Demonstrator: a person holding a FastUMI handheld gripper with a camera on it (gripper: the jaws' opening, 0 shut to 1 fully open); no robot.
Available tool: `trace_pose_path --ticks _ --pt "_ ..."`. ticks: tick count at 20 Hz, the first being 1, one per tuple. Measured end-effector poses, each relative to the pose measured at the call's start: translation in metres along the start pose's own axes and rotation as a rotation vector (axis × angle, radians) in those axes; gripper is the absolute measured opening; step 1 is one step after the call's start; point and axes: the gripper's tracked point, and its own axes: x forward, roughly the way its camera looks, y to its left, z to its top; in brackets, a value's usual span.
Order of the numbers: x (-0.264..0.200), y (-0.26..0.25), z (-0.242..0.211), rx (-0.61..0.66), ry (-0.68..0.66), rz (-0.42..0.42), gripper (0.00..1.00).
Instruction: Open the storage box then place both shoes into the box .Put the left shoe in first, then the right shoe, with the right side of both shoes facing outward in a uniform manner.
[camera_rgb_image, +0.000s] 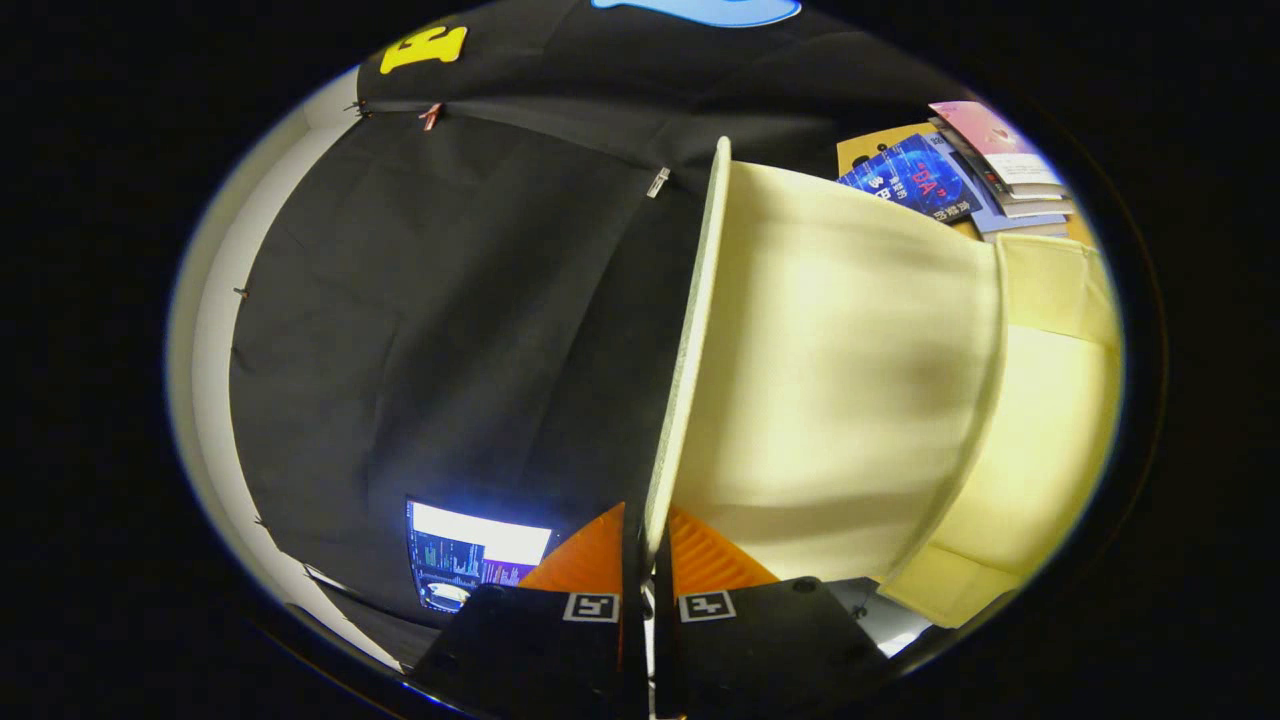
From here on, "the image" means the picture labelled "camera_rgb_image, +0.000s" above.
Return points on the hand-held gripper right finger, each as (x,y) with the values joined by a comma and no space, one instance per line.
(770,650)

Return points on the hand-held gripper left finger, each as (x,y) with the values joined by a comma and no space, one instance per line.
(530,650)

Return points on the cream fabric storage box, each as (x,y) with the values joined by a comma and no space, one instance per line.
(850,400)

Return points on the computer monitor screen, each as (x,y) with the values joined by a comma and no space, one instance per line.
(470,555)

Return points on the black backdrop cloth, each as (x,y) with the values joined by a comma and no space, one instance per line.
(420,320)

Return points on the white clip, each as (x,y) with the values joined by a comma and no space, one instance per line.
(657,182)

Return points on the light blue book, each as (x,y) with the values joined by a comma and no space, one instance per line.
(1015,225)

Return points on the dark blue book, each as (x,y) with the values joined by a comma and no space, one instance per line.
(915,180)

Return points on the grey book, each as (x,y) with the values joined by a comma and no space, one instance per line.
(1035,203)

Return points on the red clip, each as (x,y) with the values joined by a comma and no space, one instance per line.
(430,115)

